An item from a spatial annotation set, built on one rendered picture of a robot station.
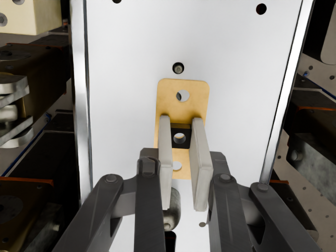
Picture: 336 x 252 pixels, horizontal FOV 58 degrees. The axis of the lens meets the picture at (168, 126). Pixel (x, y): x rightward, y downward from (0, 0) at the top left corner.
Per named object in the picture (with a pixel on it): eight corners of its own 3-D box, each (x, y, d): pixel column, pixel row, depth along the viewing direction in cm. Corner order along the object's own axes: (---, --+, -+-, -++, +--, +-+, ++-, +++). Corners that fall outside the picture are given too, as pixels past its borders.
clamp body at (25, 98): (104, 57, 59) (29, 141, 27) (53, 54, 59) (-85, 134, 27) (103, 22, 57) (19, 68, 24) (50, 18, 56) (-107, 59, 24)
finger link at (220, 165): (215, 200, 15) (275, 204, 15) (205, 149, 19) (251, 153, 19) (211, 224, 15) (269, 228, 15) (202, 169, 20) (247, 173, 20)
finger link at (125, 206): (157, 221, 15) (97, 219, 15) (157, 167, 20) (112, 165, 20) (158, 197, 15) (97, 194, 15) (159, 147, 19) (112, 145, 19)
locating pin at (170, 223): (178, 200, 38) (180, 240, 32) (153, 199, 38) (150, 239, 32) (180, 179, 37) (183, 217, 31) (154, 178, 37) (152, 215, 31)
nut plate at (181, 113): (197, 178, 25) (198, 186, 24) (151, 175, 25) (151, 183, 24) (210, 81, 22) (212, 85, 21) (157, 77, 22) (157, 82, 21)
